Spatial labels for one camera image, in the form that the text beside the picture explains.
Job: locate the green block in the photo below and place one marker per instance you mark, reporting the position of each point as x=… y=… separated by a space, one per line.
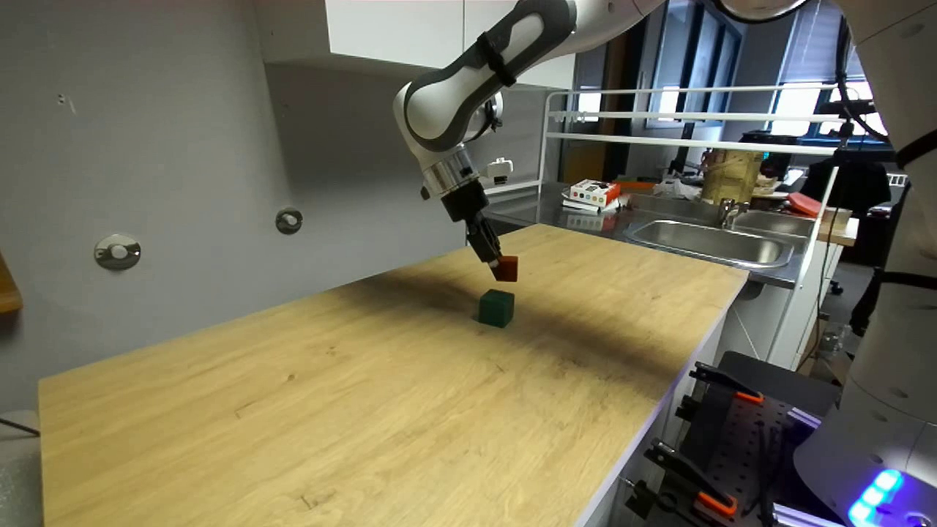
x=496 y=308

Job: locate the red white box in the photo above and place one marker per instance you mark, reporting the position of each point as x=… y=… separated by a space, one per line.
x=596 y=195

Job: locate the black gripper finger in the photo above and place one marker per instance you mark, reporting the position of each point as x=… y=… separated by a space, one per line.
x=480 y=244
x=496 y=242

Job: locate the dark perforated pegboard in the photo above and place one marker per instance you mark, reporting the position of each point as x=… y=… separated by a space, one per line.
x=748 y=436

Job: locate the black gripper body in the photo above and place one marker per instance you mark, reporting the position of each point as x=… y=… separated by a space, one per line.
x=464 y=204

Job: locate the red object by sink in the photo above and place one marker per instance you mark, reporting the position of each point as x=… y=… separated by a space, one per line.
x=803 y=204

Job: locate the stainless steel sink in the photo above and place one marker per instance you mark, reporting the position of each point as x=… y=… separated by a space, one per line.
x=713 y=242

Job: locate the orange black spring clamp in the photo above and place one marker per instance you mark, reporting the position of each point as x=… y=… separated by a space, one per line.
x=689 y=485
x=726 y=392

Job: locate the yellow jar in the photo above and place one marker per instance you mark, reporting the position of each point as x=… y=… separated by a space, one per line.
x=733 y=173

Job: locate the white robot base blue light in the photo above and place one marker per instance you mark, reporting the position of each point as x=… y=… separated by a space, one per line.
x=880 y=392

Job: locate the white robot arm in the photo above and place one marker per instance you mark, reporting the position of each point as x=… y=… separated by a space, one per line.
x=499 y=68

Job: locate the orange block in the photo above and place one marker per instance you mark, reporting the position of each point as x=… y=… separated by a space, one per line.
x=505 y=267

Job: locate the round grey wall fitting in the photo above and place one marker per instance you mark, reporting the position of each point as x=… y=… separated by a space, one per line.
x=117 y=254
x=288 y=222

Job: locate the white wall cabinet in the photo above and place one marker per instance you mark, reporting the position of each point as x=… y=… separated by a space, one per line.
x=427 y=31

